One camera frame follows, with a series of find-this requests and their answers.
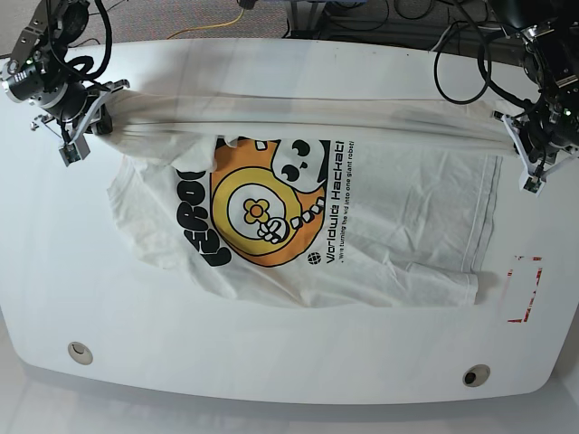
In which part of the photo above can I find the right table grommet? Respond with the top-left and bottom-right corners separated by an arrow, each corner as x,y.
462,364 -> 490,388

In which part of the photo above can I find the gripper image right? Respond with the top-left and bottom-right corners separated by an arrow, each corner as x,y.
490,26 -> 578,195

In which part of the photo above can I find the left table grommet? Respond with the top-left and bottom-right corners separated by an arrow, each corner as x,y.
67,342 -> 93,365

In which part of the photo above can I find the white t-shirt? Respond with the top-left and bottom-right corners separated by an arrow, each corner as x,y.
105,90 -> 514,308

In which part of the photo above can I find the red tape rectangle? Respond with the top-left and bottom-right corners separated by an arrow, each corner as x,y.
502,256 -> 544,324

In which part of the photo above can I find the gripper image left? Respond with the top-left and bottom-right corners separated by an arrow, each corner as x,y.
0,26 -> 132,166

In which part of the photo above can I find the table grommet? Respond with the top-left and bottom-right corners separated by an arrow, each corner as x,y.
462,364 -> 490,388
67,342 -> 93,365

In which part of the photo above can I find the yellow cable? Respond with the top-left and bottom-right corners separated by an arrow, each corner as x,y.
166,8 -> 248,41

